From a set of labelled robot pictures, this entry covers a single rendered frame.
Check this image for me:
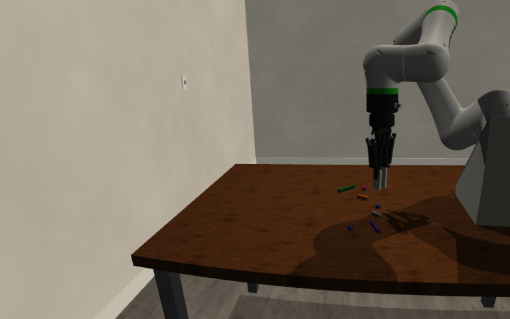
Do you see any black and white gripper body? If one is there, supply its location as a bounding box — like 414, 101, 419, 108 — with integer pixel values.
369, 114, 394, 145

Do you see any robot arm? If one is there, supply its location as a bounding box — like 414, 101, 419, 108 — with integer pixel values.
363, 0, 510, 150

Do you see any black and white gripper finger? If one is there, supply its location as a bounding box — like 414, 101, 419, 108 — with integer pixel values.
381, 132, 396, 188
366, 132, 386, 190

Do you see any purple rod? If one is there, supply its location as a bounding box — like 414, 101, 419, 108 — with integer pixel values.
370, 221, 381, 233

